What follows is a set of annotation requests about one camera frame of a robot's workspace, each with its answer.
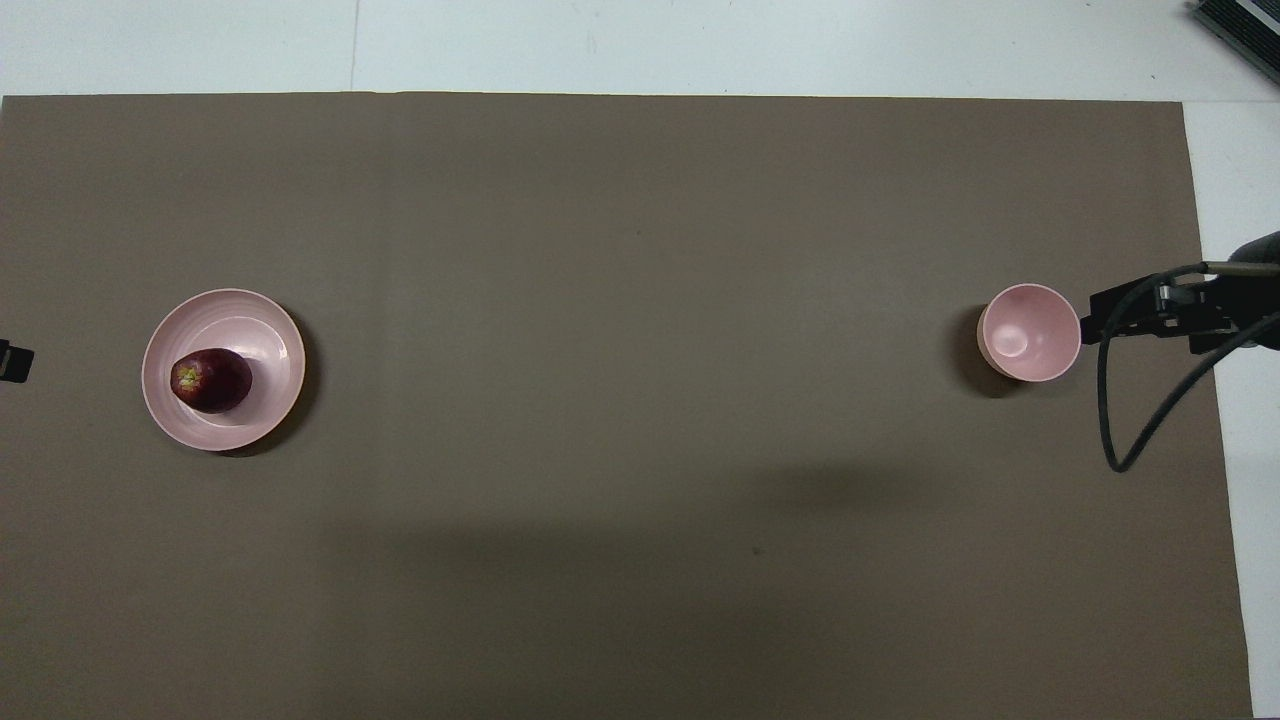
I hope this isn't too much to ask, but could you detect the brown table mat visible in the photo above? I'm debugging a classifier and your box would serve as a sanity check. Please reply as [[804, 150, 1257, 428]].
[[0, 92, 1253, 720]]

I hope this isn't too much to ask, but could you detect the pink plate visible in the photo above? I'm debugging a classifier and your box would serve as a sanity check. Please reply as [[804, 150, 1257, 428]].
[[141, 288, 307, 453]]

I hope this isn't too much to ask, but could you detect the dark ribbed device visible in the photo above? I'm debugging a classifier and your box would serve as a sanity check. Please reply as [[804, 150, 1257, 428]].
[[1190, 0, 1280, 59]]

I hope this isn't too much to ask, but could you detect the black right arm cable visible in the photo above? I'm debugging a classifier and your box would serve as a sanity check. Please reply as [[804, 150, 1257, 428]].
[[1096, 262, 1280, 474]]

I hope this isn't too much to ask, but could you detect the dark red apple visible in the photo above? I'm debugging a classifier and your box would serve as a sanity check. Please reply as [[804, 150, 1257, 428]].
[[170, 347, 254, 415]]

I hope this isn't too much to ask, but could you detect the pink bowl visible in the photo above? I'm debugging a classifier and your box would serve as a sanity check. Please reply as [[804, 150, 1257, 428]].
[[977, 283, 1083, 383]]

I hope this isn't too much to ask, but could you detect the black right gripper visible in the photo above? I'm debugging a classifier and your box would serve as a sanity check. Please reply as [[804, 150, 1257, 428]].
[[1080, 276, 1241, 356]]

